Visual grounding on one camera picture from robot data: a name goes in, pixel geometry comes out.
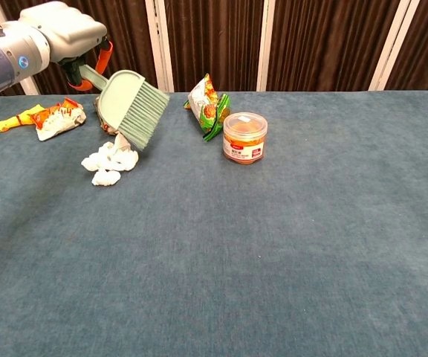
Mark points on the brown foil snack bag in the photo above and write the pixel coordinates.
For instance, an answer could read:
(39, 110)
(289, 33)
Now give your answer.
(104, 124)

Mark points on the green hand brush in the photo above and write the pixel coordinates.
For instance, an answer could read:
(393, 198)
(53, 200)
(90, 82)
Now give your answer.
(132, 108)

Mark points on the green snack bag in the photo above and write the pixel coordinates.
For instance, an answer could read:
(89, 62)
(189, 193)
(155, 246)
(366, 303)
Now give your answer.
(206, 106)

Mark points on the clear plastic snack jar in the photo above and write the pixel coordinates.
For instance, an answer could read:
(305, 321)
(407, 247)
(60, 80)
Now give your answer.
(244, 139)

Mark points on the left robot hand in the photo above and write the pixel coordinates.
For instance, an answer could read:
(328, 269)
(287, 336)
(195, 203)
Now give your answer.
(69, 29)

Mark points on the blue felt table cover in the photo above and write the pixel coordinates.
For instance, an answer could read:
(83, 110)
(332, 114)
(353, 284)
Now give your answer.
(273, 241)

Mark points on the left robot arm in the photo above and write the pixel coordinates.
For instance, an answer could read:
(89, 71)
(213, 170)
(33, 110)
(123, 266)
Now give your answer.
(2, 59)

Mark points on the yellow rubber chicken toy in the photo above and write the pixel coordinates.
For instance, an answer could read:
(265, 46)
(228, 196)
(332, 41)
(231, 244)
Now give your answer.
(13, 121)

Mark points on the orange white snack bag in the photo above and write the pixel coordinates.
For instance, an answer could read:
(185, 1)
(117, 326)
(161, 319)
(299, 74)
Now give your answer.
(59, 121)

